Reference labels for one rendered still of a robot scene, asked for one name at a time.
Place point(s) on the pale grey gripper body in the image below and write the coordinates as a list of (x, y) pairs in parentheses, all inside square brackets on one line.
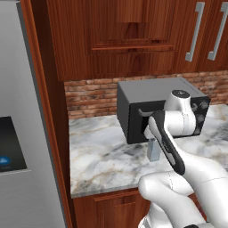
[(154, 150)]

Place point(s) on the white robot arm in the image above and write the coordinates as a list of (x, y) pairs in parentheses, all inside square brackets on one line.
[(205, 178)]

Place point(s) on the dark grey microwave oven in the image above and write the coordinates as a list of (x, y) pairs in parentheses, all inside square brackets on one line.
[(154, 92)]

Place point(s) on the narrow wooden upper cupboard door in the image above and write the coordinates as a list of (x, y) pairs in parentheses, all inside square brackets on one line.
[(221, 63), (185, 32)]

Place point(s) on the tall wooden side panel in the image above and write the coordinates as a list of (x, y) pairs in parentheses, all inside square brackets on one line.
[(50, 112)]

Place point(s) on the wide wooden upper cupboard door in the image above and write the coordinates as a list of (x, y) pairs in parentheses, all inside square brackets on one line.
[(112, 35)]

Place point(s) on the grey fridge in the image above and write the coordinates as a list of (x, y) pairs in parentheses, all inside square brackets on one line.
[(17, 89)]

